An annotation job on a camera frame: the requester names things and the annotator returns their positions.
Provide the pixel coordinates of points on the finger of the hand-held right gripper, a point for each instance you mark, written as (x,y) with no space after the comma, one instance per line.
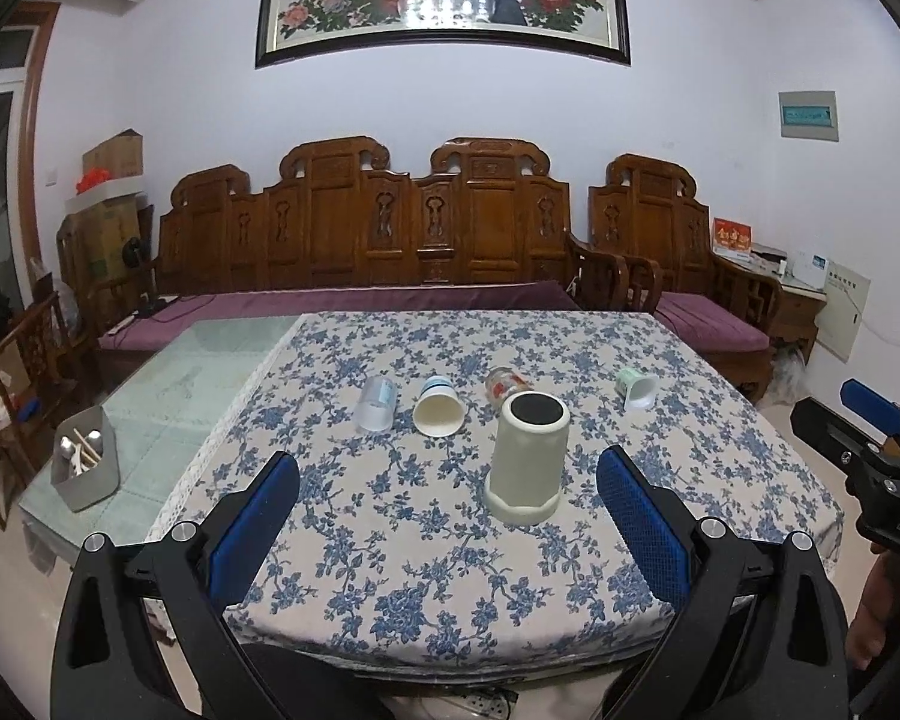
(870,403)
(821,427)

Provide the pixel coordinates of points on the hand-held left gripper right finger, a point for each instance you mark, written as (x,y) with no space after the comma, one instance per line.
(645,532)

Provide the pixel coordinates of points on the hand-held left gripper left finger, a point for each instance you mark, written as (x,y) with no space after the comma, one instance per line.
(253,529)

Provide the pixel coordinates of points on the beige cup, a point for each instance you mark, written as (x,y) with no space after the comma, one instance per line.
(526,465)

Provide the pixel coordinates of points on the small green white cup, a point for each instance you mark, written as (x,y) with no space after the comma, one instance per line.
(636,390)

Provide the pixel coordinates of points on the clear plastic cup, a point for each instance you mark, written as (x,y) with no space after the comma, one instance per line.
(376,405)

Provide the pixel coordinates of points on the white paper cup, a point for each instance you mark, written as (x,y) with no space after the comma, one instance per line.
(438,411)

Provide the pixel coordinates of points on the person's right hand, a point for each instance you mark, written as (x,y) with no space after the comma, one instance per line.
(870,600)

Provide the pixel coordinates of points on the clear plastic bag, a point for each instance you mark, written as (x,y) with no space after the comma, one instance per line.
(787,379)

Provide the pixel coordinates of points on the white board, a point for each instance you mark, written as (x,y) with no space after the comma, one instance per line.
(844,311)

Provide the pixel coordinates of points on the wooden side table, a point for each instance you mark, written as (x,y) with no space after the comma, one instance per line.
(795,315)

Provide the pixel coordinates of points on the white blue device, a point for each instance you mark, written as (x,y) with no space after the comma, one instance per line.
(810,270)

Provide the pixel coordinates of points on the short purple seat cushion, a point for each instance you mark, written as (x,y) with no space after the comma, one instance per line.
(709,319)

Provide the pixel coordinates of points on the blue floral tablecloth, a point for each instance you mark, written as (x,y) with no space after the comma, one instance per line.
(420,525)

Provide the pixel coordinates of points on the grey utensil box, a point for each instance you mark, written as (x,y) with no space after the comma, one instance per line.
(90,476)

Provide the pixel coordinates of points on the white printer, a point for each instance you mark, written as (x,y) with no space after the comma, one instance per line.
(769,259)

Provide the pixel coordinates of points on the wooden chopsticks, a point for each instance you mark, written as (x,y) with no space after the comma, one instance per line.
(88,444)

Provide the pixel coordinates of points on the red print glass jar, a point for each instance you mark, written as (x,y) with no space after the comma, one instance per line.
(504,382)

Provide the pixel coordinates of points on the red calendar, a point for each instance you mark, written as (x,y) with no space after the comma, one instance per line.
(731,236)

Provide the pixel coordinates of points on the long purple seat cushion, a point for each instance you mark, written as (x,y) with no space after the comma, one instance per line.
(330,307)

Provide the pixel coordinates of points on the carved wooden armchair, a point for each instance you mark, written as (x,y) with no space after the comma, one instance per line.
(645,225)

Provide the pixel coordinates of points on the wooden side chair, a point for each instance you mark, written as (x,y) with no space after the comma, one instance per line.
(22,382)

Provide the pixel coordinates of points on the white electrical panel box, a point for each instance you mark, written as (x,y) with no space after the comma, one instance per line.
(808,115)

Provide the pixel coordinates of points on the carved wooden sofa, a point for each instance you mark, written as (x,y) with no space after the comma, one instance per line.
(360,225)

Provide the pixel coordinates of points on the large cardboard box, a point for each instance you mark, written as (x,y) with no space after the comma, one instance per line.
(109,236)

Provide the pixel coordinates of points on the small cardboard box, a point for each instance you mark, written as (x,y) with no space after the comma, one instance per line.
(116,154)

